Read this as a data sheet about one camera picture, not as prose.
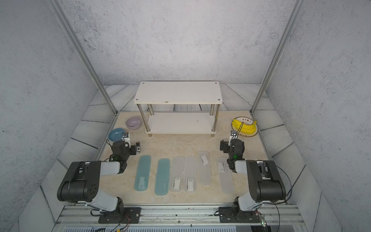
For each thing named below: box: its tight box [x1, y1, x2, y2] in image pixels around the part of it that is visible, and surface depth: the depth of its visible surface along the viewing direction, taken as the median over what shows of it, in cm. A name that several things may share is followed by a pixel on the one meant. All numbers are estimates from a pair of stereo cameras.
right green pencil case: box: [154, 158, 171, 196], surface depth 87 cm
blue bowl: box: [108, 127, 125, 142], surface depth 107 cm
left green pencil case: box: [134, 155, 152, 192], surface depth 88 cm
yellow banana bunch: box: [231, 118, 257, 135], surface depth 106 cm
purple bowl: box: [125, 116, 142, 131], surface depth 112 cm
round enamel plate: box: [231, 122, 259, 138], surface depth 106 cm
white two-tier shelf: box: [133, 81, 223, 138], surface depth 93 cm
